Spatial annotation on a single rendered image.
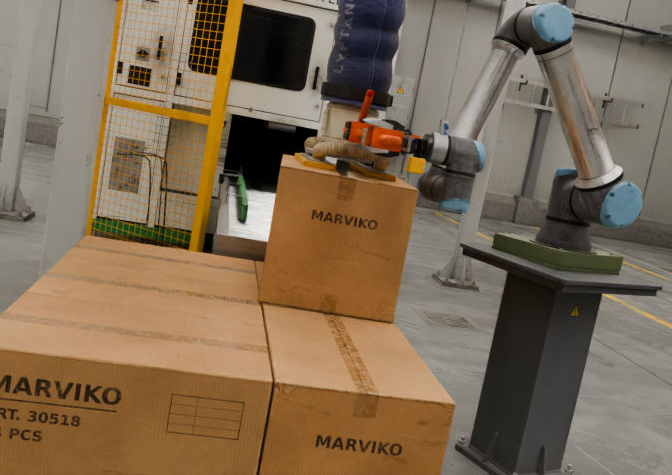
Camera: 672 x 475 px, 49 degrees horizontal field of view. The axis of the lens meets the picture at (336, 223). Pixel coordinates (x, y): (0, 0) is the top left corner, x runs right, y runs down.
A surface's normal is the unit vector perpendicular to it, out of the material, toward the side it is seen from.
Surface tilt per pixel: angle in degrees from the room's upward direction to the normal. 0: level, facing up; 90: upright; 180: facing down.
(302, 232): 90
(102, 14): 90
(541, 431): 90
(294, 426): 90
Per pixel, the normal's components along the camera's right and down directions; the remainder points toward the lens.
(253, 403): 0.15, 0.16
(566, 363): 0.51, 0.21
